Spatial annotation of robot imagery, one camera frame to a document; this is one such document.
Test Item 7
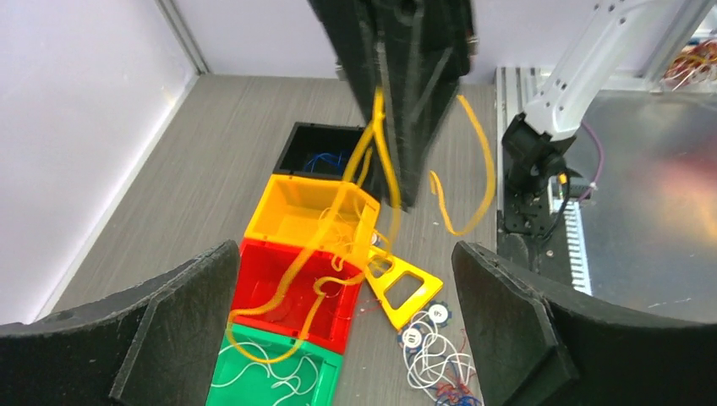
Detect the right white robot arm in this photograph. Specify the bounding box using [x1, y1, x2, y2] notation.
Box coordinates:
[310, 1, 711, 209]

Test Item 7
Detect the yellow plastic bin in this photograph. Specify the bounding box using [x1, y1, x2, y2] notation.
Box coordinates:
[244, 174, 380, 268]

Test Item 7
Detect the blue wire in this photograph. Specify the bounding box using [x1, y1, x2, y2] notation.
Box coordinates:
[302, 151, 351, 175]

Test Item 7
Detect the green plastic bin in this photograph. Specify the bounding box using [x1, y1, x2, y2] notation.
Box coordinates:
[206, 339, 343, 406]

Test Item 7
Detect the poker chip bottom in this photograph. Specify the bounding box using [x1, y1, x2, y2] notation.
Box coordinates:
[427, 302, 452, 328]

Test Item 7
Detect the slotted aluminium rail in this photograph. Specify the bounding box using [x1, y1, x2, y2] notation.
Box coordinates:
[561, 200, 593, 296]

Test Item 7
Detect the yellow wire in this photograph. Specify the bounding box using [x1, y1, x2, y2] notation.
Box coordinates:
[225, 86, 498, 365]

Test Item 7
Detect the yellow triangular plastic bracket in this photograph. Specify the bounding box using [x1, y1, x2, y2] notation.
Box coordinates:
[364, 246, 444, 331]

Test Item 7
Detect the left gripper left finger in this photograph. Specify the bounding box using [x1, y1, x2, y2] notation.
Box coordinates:
[1, 240, 240, 405]

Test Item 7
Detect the white wire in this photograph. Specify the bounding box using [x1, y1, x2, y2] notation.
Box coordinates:
[210, 342, 323, 402]

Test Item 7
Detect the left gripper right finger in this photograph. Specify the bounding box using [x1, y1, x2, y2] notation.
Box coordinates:
[452, 241, 716, 405]

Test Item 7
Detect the multicolour cable bundle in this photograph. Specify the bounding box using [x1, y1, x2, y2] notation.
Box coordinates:
[400, 304, 485, 406]

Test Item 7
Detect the black plastic bin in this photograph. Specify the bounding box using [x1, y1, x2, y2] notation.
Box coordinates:
[272, 122, 364, 180]

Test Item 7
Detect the poker chip lower left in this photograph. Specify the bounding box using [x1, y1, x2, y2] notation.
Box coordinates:
[398, 327, 423, 350]

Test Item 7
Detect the red plastic bin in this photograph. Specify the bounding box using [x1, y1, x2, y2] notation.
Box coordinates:
[231, 239, 363, 354]

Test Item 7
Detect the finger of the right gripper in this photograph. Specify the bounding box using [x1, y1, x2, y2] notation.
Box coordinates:
[309, 1, 477, 210]

